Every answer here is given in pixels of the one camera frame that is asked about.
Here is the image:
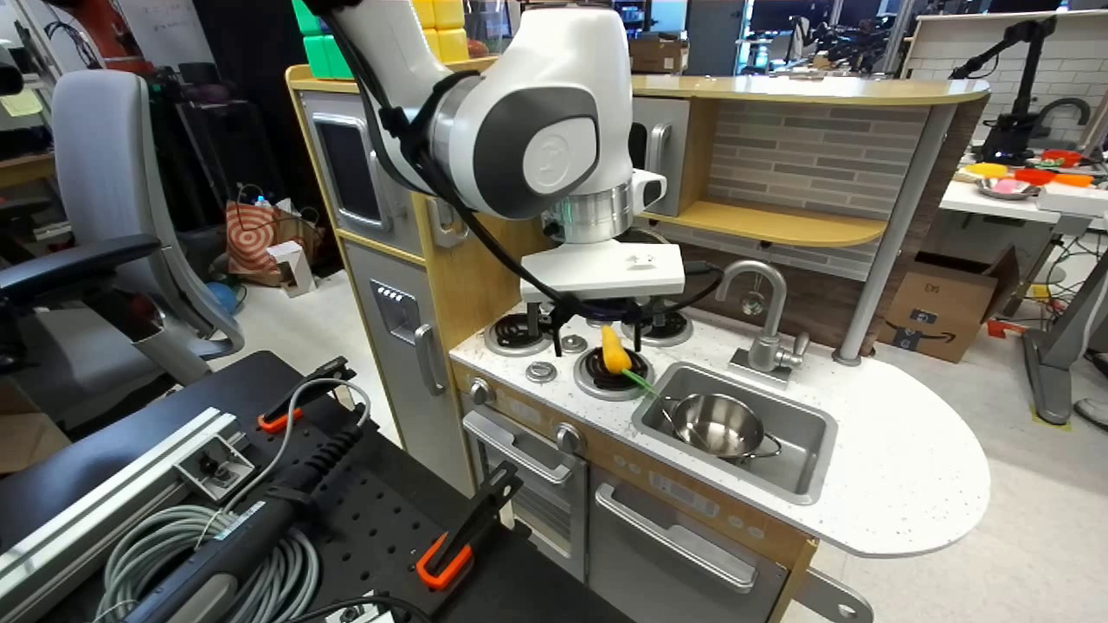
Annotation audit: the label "white gripper block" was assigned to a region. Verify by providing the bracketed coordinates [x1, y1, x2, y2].
[517, 238, 701, 350]

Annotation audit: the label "orange carrot plush toy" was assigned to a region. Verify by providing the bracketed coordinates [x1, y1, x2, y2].
[595, 321, 660, 401]

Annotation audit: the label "silver metal pot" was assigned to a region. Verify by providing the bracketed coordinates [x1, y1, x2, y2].
[655, 388, 788, 464]

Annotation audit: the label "silver toy kitchen faucet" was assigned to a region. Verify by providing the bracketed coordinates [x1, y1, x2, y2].
[717, 254, 810, 380]

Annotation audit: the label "wooden white toy kitchen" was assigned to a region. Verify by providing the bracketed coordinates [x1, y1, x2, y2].
[285, 62, 997, 623]

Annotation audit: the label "orange black bar clamp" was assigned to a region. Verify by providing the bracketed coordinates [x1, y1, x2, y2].
[412, 461, 525, 596]
[252, 354, 360, 439]

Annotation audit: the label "black perforated board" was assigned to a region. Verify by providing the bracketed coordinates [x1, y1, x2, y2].
[0, 350, 635, 623]

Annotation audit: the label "brown cardboard box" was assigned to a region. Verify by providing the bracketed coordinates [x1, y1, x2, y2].
[879, 246, 1026, 365]

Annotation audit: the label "white paper bag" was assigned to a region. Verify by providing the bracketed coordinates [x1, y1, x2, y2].
[266, 238, 321, 296]

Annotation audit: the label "yellow box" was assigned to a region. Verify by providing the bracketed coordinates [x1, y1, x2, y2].
[412, 0, 473, 64]

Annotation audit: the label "red patterned bag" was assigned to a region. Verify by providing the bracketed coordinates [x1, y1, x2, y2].
[223, 197, 325, 291]

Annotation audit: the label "green box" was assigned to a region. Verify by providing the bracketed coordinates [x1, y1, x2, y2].
[289, 0, 357, 83]

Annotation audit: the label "white board panel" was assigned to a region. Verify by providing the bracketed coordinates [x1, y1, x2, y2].
[897, 6, 1108, 116]

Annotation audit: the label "white desk grey legs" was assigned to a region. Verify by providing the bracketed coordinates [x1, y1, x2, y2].
[939, 150, 1108, 430]

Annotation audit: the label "grey office chair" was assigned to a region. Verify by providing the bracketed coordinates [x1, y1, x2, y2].
[0, 64, 248, 388]

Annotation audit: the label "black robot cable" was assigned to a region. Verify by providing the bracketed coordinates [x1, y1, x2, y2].
[315, 4, 582, 350]

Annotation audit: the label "silver corner bracket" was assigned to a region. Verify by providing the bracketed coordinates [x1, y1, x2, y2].
[180, 437, 260, 500]
[325, 588, 390, 623]

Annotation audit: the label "black ribbed cable conduit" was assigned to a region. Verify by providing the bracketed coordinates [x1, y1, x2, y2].
[119, 424, 386, 623]

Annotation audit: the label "grey coiled cable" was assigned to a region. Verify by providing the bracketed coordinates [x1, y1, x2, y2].
[91, 373, 375, 623]

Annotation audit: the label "aluminium extrusion rail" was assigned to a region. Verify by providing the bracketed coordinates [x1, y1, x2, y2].
[0, 406, 241, 596]

